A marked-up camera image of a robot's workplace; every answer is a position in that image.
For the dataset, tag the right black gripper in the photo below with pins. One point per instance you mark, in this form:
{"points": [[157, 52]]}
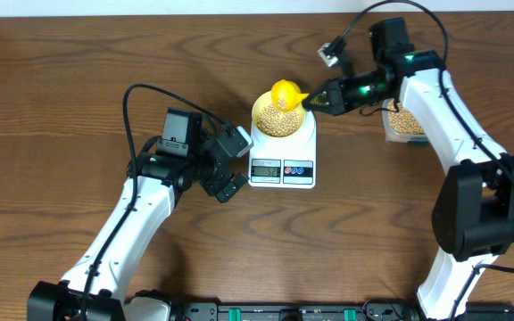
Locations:
{"points": [[308, 102]]}

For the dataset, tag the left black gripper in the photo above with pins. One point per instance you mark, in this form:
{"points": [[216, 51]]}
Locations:
{"points": [[214, 179]]}

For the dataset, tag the yellow measuring scoop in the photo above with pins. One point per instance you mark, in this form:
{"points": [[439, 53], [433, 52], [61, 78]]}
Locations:
{"points": [[286, 95]]}

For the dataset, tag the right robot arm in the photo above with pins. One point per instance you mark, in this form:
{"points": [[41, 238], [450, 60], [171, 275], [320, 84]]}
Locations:
{"points": [[473, 216]]}

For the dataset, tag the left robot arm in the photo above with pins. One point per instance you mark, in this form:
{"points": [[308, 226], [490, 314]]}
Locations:
{"points": [[95, 288]]}

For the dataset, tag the soybeans in bowl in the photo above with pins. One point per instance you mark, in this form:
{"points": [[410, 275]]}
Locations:
{"points": [[273, 122]]}

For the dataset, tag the white digital kitchen scale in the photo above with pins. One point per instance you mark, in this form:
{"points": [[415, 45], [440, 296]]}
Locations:
{"points": [[285, 162]]}

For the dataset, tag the pale yellow bowl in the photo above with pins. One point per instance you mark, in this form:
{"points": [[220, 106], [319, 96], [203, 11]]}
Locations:
{"points": [[264, 100]]}

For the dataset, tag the clear plastic container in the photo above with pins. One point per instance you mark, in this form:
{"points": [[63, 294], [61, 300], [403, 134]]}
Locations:
{"points": [[393, 136]]}

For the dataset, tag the soybeans in container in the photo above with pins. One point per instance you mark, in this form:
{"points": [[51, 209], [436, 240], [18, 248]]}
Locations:
{"points": [[401, 120]]}

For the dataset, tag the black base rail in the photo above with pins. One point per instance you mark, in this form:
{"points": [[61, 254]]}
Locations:
{"points": [[292, 312]]}

